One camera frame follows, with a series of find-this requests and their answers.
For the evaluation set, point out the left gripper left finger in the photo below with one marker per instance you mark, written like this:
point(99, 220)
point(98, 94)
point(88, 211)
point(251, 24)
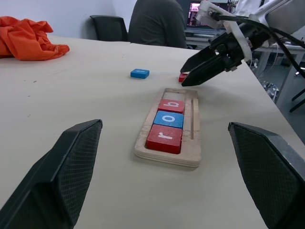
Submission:
point(59, 171)

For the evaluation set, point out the red letter tile o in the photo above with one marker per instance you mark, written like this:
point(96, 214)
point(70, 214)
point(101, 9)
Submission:
point(182, 77)

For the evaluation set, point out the red letter tile r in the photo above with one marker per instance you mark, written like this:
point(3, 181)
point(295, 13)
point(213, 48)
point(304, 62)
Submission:
point(164, 139)

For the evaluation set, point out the black office chair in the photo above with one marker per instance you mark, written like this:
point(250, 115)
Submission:
point(110, 28)

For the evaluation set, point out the wooden letter tray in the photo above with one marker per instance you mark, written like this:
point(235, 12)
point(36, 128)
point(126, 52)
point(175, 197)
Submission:
point(194, 143)

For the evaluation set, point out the blue letter tile o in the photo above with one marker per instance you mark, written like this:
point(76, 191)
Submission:
point(169, 120)

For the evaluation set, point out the person in dark grey top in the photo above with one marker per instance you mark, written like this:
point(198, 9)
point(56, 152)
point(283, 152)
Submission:
point(157, 23)

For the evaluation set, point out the computer monitor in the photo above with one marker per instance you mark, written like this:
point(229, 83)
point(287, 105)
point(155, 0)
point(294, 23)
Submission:
point(194, 13)

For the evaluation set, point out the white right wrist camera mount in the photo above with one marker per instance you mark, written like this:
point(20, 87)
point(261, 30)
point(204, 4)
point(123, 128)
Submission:
point(237, 35)

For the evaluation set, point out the blue letter tile t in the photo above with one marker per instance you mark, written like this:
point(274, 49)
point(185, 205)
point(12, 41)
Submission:
point(140, 73)

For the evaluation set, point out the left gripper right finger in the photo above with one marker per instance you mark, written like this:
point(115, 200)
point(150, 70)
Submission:
point(269, 171)

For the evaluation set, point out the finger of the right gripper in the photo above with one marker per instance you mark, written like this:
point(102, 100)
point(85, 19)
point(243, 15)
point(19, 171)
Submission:
point(206, 72)
point(199, 59)

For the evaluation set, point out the white desk with grey legs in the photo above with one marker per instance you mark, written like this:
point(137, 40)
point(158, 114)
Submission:
point(269, 62)

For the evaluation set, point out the red letter tile b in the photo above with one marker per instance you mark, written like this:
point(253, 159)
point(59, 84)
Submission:
point(172, 105)

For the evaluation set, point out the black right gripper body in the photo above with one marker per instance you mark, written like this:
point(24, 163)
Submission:
point(230, 51)

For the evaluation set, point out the crumpled orange cloth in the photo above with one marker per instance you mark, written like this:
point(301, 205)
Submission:
point(23, 40)

